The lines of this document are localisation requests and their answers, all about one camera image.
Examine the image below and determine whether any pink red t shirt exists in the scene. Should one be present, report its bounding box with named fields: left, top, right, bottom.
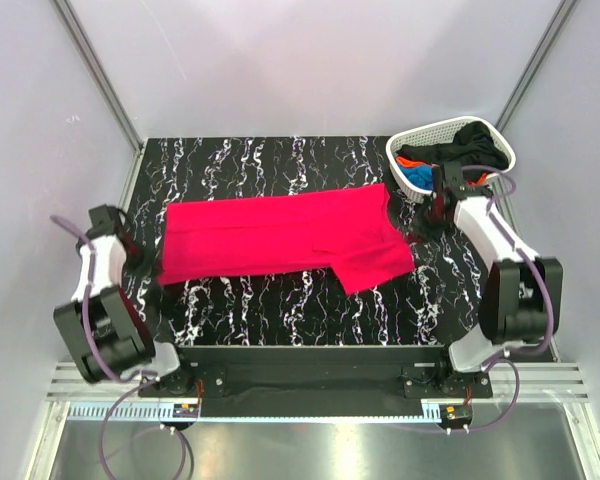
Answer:
left=158, top=184, right=415, bottom=295

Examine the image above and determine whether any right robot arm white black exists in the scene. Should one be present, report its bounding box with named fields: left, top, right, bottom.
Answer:
left=411, top=192, right=563, bottom=397

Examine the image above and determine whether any aluminium frame rail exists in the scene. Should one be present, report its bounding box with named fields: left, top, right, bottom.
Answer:
left=44, top=362, right=591, bottom=401

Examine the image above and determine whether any orange t shirt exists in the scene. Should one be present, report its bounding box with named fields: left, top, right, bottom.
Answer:
left=396, top=156, right=488, bottom=185

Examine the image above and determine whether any blue t shirt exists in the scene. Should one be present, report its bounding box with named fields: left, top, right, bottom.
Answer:
left=402, top=166, right=433, bottom=191

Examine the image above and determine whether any black t shirt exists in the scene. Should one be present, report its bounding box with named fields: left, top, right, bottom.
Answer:
left=397, top=121, right=509, bottom=171

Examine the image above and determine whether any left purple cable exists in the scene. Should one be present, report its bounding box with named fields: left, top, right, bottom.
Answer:
left=49, top=214, right=196, bottom=479

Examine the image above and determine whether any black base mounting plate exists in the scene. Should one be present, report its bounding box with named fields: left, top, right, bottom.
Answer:
left=144, top=346, right=493, bottom=422

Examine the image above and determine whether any white plastic laundry basket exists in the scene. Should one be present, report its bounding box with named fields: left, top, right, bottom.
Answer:
left=386, top=116, right=516, bottom=203

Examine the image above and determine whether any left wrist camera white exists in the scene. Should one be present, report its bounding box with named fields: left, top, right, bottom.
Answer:
left=86, top=204, right=130, bottom=240

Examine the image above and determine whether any purple cable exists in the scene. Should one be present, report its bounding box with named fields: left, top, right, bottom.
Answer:
left=49, top=214, right=196, bottom=479
left=459, top=164, right=554, bottom=436

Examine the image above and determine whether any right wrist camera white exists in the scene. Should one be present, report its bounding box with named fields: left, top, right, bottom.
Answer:
left=432, top=161, right=493, bottom=201

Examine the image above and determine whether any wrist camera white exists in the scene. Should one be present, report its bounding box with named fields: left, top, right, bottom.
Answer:
left=86, top=204, right=130, bottom=240
left=432, top=161, right=493, bottom=201

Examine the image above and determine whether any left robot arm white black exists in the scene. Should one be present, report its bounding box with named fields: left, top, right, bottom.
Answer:
left=50, top=204, right=196, bottom=396

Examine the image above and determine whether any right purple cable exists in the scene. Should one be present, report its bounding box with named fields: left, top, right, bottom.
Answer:
left=459, top=164, right=554, bottom=436

